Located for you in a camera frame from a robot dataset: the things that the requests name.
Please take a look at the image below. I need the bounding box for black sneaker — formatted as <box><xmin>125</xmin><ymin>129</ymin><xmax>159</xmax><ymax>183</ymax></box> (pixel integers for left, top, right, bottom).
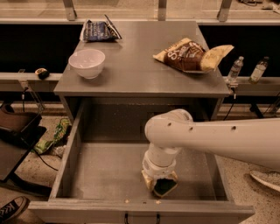
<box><xmin>0</xmin><ymin>196</ymin><xmax>30</xmax><ymax>224</ymax></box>

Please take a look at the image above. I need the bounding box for clear plastic water bottle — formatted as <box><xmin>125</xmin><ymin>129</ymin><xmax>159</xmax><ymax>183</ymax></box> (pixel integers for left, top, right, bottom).
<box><xmin>226</xmin><ymin>56</ymin><xmax>244</xmax><ymax>84</ymax></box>

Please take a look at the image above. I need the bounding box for black drawer handle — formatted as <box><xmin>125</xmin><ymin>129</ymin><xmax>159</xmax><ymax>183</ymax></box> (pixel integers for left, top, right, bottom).
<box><xmin>123</xmin><ymin>213</ymin><xmax>161</xmax><ymax>224</ymax></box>

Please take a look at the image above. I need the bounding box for black and yellow tape measure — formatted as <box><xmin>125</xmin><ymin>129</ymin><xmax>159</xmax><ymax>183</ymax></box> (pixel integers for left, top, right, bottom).
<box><xmin>35</xmin><ymin>68</ymin><xmax>50</xmax><ymax>80</ymax></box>

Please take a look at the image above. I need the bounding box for white grey sneaker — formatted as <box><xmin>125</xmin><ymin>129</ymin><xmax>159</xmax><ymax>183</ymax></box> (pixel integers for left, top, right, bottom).
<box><xmin>250</xmin><ymin>171</ymin><xmax>280</xmax><ymax>192</ymax></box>

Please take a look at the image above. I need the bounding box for black power cable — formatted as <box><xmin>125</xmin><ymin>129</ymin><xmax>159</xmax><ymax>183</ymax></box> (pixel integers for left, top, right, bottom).
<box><xmin>222</xmin><ymin>92</ymin><xmax>238</xmax><ymax>122</ymax></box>

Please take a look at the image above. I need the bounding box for grey cabinet counter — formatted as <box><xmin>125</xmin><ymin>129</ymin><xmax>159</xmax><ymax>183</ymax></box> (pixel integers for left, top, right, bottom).
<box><xmin>54</xmin><ymin>21</ymin><xmax>229</xmax><ymax>119</ymax></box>

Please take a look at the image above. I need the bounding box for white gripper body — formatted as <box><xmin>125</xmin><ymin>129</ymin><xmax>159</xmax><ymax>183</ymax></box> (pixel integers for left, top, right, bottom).
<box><xmin>143</xmin><ymin>151</ymin><xmax>177</xmax><ymax>179</ymax></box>

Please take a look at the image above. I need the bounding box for open grey top drawer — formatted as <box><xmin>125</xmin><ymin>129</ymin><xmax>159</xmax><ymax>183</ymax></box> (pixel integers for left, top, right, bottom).
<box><xmin>29</xmin><ymin>99</ymin><xmax>255</xmax><ymax>224</ymax></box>

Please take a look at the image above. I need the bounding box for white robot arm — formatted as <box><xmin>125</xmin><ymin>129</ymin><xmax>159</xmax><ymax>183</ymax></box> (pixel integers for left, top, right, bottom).
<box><xmin>142</xmin><ymin>109</ymin><xmax>280</xmax><ymax>191</ymax></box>

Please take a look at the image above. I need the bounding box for blue chip bag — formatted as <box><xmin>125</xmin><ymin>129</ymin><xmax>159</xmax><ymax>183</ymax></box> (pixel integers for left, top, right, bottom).
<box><xmin>80</xmin><ymin>15</ymin><xmax>122</xmax><ymax>42</ymax></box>

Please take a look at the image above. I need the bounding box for green and yellow sponge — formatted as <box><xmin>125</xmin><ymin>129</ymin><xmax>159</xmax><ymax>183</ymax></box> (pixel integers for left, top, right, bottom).
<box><xmin>153</xmin><ymin>178</ymin><xmax>178</xmax><ymax>198</ymax></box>

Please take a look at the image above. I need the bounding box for black monitor stand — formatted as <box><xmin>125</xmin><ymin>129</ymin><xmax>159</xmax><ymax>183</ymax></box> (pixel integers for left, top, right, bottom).
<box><xmin>0</xmin><ymin>102</ymin><xmax>51</xmax><ymax>196</ymax></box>

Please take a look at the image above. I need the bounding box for green snack bag on floor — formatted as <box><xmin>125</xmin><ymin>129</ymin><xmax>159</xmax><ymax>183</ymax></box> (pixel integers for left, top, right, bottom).
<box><xmin>33</xmin><ymin>118</ymin><xmax>72</xmax><ymax>155</ymax></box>

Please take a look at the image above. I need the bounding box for brown and yellow chip bag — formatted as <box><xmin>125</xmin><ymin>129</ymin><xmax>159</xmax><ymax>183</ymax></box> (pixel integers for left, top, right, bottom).
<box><xmin>153</xmin><ymin>38</ymin><xmax>234</xmax><ymax>74</ymax></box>

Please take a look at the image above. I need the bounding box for white ceramic bowl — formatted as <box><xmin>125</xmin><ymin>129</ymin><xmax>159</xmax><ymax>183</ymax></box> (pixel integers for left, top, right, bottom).
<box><xmin>68</xmin><ymin>49</ymin><xmax>106</xmax><ymax>79</ymax></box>

